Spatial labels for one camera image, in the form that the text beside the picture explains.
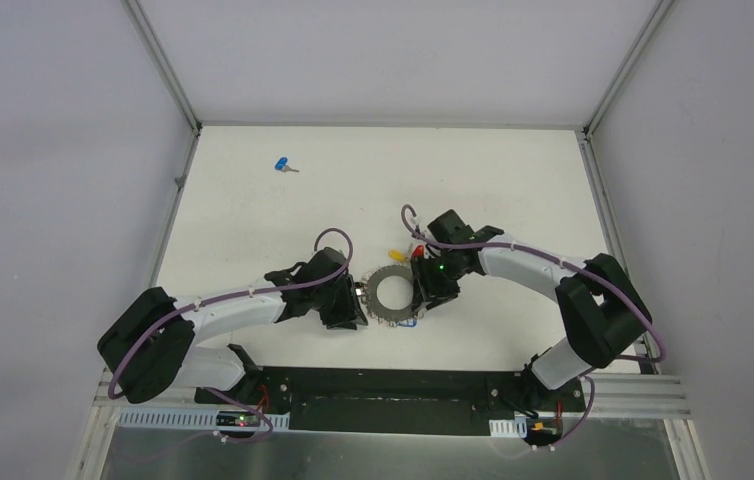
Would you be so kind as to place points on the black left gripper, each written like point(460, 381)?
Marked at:
point(348, 299)

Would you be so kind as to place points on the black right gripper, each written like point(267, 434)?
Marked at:
point(427, 292)

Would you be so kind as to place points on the metal disc with keyrings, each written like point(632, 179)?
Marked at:
point(386, 294)

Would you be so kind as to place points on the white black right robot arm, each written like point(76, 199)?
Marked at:
point(601, 312)

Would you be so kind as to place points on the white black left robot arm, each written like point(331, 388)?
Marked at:
point(158, 342)

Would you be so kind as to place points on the yellow key tag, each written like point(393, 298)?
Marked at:
point(397, 255)

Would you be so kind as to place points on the blue key tag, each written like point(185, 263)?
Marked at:
point(409, 323)

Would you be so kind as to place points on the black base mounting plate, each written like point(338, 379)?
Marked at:
point(453, 403)

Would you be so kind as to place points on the blue capped key far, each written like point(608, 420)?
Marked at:
point(282, 165)

